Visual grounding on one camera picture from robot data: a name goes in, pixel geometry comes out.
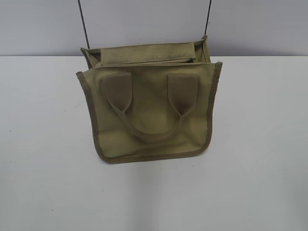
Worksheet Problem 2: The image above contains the yellow canvas tote bag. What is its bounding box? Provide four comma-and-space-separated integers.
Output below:
77, 36, 222, 164

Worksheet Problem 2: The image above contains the black right hanging cord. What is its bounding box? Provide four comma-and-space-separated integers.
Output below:
203, 0, 212, 37

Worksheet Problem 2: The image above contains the black hanging cord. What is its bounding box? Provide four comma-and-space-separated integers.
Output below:
203, 0, 212, 37
77, 0, 90, 49

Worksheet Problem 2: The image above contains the black left hanging cord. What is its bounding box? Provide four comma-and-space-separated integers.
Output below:
77, 0, 90, 49

